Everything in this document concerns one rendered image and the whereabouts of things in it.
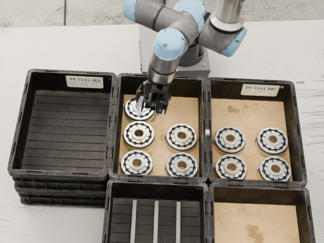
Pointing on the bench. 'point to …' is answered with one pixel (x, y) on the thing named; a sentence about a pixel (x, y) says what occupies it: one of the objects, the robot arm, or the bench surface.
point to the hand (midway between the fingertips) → (149, 109)
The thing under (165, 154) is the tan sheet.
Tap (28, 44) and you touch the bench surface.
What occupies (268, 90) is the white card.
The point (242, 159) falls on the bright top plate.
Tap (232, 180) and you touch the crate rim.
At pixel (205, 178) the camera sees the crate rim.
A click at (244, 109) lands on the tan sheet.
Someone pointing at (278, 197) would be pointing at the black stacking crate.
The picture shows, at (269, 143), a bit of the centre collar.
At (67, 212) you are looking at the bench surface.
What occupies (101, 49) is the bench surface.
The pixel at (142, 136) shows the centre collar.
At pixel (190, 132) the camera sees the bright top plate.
